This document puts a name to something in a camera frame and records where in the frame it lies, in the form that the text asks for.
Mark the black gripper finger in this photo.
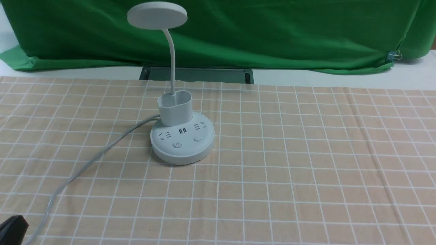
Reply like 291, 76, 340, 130
0, 215, 29, 245

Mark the white desk lamp with sockets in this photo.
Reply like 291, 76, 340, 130
127, 1, 215, 165

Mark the checkered beige tablecloth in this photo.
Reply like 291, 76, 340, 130
0, 77, 436, 245

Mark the green backdrop cloth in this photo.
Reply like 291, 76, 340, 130
1, 0, 436, 75

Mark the blue binder clip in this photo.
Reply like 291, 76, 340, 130
386, 50, 403, 63

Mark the grey lamp power cable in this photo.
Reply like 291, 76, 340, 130
24, 114, 161, 245

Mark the dark grey cable tray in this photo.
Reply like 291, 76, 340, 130
139, 66, 254, 84

